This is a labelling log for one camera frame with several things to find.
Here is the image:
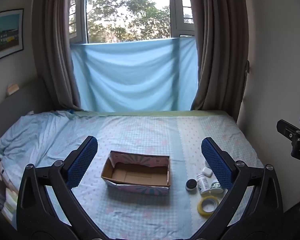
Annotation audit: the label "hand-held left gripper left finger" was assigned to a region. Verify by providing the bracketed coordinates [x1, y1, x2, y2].
[16, 135, 108, 240]

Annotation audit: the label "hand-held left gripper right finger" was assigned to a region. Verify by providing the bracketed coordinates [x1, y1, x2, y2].
[190, 137, 283, 240]

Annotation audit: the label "white pill bottle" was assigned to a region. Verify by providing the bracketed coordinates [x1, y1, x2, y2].
[196, 174, 210, 194]

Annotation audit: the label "green striped can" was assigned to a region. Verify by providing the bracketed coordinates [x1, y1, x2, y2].
[209, 180, 225, 194]

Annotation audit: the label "yellow tape roll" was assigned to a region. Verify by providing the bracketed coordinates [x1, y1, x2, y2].
[198, 195, 220, 217]

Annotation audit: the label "paper-wrapped cardboard box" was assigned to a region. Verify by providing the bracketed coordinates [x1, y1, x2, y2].
[101, 150, 171, 196]

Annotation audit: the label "crumpled light blue blanket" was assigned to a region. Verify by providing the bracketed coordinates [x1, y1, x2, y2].
[0, 110, 75, 178]

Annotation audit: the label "checked floral bedsheet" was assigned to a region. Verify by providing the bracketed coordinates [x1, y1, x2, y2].
[0, 110, 264, 240]

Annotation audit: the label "pale stacked bedding layers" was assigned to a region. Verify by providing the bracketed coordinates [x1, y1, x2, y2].
[0, 162, 20, 225]

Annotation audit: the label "grey bed headboard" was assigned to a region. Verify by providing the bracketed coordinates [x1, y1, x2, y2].
[0, 77, 55, 160]

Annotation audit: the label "light blue hanging cloth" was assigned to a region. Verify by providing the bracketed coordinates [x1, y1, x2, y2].
[70, 37, 199, 112]

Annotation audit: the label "small beige block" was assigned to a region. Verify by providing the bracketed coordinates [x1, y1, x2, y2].
[6, 84, 22, 98]

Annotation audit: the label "brown curtain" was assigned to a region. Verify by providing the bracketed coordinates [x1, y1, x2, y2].
[31, 0, 84, 112]
[187, 0, 250, 112]

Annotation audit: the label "window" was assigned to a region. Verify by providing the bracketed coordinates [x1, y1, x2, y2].
[69, 0, 195, 44]

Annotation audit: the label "framed wall picture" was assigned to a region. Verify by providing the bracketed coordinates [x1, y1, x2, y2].
[0, 9, 24, 64]

